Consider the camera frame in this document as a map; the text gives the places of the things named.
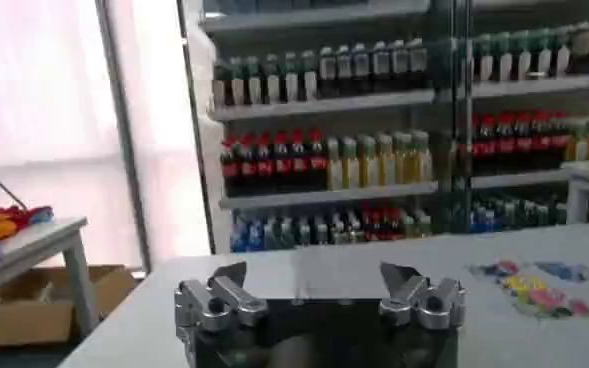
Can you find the red orange blue cloth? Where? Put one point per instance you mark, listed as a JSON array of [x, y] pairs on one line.
[[16, 219]]

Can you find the grey window frame pole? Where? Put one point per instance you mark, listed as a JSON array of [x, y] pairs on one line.
[[124, 140]]

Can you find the white shirt with colourful print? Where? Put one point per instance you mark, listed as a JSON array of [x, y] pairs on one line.
[[539, 295]]

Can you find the shelf rack with bottles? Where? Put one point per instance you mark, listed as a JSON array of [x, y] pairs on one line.
[[354, 150]]

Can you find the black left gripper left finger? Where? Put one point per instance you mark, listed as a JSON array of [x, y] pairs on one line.
[[234, 300]]

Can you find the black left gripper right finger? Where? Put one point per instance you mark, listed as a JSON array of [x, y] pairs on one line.
[[414, 300]]

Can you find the white side table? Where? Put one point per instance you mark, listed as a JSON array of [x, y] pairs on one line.
[[39, 240]]

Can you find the brown cardboard box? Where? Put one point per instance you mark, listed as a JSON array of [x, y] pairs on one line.
[[19, 320]]

